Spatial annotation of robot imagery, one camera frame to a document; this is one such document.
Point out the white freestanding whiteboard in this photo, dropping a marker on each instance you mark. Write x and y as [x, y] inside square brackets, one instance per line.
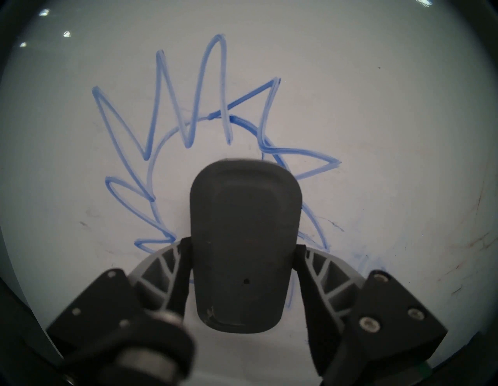
[369, 116]

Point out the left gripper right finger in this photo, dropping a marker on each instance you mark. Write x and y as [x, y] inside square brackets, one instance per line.
[381, 323]

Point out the dark grey whiteboard eraser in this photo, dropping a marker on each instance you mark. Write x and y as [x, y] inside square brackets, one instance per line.
[245, 241]

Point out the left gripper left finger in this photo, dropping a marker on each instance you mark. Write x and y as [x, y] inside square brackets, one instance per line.
[109, 303]

